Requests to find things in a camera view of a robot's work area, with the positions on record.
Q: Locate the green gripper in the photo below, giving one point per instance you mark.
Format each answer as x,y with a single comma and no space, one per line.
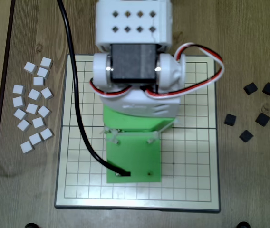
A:
125,122

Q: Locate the white zip tie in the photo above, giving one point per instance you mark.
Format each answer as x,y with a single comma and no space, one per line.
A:
112,137
154,137

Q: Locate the black stand foot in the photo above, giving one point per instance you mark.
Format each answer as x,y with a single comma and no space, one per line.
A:
31,225
243,225

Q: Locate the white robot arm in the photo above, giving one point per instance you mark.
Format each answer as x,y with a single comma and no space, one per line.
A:
132,23

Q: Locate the white cube stone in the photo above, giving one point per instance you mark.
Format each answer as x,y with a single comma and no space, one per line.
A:
38,81
44,111
18,89
20,114
46,62
24,125
43,72
27,147
46,134
30,67
38,122
34,94
47,93
32,108
35,139
18,101

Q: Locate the white go board with grid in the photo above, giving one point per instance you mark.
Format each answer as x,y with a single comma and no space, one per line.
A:
192,154

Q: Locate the black cube stone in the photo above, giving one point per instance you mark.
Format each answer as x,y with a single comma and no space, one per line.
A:
268,88
250,88
230,119
262,119
246,136

